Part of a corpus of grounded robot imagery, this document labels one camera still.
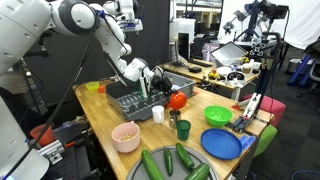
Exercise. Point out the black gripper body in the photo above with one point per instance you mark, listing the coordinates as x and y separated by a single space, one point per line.
161 85

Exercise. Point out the small red bowl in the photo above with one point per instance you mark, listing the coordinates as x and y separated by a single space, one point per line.
178 101

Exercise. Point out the silver metal jug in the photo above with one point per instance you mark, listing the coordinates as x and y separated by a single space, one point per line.
174 120

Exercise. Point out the bright green plastic bowl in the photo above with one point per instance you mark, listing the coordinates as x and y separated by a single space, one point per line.
218 116

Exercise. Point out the small yellow-green bowl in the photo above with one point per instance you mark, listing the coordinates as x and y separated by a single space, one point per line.
92 86

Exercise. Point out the gray plastic bin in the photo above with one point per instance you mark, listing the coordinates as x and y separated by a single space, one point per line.
183 85

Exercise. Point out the white plastic cup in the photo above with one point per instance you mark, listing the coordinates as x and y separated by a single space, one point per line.
158 115

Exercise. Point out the wooden office desk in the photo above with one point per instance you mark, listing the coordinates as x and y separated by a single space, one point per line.
181 70

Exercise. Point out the black power adapter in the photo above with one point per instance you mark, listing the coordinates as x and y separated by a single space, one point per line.
195 70

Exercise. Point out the dark green plastic cup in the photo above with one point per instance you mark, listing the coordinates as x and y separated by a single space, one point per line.
183 131

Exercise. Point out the silver and gray dish rack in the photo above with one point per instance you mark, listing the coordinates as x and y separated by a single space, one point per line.
133 113

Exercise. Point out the black keyboard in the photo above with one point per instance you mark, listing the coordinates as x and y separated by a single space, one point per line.
200 62

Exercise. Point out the black computer monitor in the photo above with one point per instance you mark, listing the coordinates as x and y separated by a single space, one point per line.
183 46

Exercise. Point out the yellow toy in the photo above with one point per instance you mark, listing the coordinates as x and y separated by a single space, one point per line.
213 75

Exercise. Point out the white round dish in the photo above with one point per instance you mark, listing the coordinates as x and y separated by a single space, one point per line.
223 71

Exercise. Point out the peanuts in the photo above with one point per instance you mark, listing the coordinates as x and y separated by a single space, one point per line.
127 136

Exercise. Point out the small orange cup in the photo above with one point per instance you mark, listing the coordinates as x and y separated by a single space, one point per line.
101 89

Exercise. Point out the green cucumber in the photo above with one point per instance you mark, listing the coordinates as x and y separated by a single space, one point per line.
151 165
198 172
185 156
168 161

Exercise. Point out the white storage box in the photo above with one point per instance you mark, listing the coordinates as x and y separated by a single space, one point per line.
183 25

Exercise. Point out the clear plastic box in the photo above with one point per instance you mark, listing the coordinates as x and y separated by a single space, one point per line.
230 62

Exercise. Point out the white headset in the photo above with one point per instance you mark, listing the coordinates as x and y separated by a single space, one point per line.
236 76

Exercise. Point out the blue plastic plate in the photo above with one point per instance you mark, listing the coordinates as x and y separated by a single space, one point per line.
221 144

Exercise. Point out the gray laptop lid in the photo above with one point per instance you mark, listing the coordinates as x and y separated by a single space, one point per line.
230 50

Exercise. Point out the round gray tray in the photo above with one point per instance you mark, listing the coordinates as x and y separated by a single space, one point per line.
176 173

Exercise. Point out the pink stool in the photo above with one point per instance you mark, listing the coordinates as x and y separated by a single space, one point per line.
275 106

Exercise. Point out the green chair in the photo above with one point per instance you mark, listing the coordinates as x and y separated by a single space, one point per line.
266 138

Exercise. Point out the black side cart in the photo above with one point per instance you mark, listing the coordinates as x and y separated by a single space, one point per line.
75 160

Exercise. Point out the large orange cup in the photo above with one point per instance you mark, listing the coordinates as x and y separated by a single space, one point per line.
40 135

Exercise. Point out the black extrusion camera stand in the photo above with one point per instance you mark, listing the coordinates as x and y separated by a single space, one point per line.
251 106

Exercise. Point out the blue camera tripod rig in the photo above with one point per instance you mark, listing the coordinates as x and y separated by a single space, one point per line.
253 13

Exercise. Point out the aluminium bracket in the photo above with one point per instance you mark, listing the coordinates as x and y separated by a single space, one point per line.
51 151

